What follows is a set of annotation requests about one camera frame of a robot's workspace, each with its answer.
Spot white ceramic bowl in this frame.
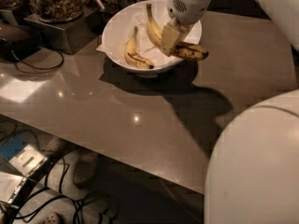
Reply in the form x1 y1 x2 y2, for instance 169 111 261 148
98 0 208 77

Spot blue box on floor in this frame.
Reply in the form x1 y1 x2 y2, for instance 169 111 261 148
0 136 27 161

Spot black floor cables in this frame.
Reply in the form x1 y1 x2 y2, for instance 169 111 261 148
0 119 121 224

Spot silver metal box on floor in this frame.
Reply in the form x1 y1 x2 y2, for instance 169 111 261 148
9 145 48 177

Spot dark metal stand box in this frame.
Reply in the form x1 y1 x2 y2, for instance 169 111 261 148
24 7 103 54

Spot beige clog shoe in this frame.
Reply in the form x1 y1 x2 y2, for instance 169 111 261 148
73 149 98 188
44 137 67 157

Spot glass jar of nuts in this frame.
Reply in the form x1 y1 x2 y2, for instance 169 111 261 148
29 0 83 23

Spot spotted yellow banana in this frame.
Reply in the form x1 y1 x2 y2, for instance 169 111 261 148
146 3 208 61
124 27 154 69

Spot white paper liner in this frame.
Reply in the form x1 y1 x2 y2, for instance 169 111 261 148
97 9 175 69

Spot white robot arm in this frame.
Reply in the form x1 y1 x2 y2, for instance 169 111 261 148
204 0 299 224

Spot white clog shoe bottom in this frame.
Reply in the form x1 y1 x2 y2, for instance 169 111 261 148
38 212 64 224

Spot dark round appliance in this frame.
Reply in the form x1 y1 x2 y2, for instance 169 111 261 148
0 21 40 62

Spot black power cable on table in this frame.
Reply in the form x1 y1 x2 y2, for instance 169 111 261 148
0 37 65 72

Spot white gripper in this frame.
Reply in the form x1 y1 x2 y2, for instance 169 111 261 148
161 0 209 56

